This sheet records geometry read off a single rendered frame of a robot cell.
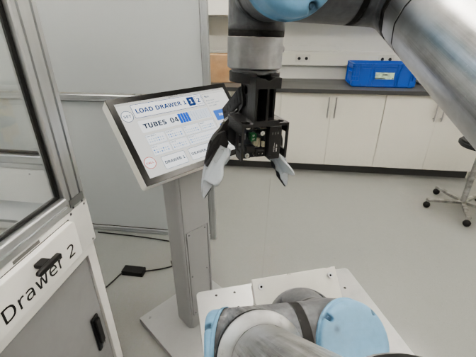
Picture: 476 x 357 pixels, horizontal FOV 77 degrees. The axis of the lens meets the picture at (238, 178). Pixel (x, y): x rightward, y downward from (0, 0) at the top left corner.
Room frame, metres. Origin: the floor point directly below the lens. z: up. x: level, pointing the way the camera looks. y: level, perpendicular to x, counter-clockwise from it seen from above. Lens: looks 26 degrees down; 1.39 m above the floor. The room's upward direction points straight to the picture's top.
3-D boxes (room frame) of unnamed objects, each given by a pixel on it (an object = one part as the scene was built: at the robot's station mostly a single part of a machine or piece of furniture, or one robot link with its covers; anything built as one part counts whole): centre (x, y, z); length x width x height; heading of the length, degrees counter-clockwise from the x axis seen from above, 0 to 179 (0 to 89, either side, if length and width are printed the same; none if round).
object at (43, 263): (0.55, 0.45, 0.91); 0.07 x 0.04 x 0.01; 172
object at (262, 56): (0.45, -0.03, 1.36); 0.08 x 0.08 x 0.05
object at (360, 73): (3.27, -1.46, 1.01); 0.61 x 0.41 x 0.22; 82
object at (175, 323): (1.10, 0.19, 0.51); 0.50 x 0.45 x 1.02; 45
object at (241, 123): (0.44, -0.02, 1.28); 0.09 x 0.08 x 0.12; 19
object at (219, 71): (3.55, 0.13, 1.04); 0.41 x 0.32 x 0.28; 82
